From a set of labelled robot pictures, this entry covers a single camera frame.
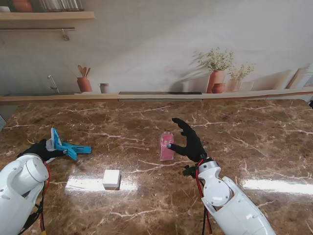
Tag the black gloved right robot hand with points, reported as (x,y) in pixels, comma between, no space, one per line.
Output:
(194,147)

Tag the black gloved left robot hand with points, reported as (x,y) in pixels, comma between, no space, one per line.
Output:
(39,150)

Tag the white blue printed salt bag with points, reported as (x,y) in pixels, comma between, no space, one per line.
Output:
(55,137)

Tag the clear bottle with pink seasoning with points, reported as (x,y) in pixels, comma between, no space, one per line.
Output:
(166,153)

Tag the blue plastic bag clip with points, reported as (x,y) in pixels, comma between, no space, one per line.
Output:
(75,149)

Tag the white square bottle cap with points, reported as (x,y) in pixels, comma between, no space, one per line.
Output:
(111,178)

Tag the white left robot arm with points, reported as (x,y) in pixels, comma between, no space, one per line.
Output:
(17,183)

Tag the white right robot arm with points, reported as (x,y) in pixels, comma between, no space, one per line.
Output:
(230,205)

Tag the pale blue box at table edge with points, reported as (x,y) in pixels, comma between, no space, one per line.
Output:
(1,122)

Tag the printed kitchen backdrop banner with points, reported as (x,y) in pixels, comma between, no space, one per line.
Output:
(146,49)

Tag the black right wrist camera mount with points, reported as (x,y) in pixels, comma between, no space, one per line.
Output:
(189,171)

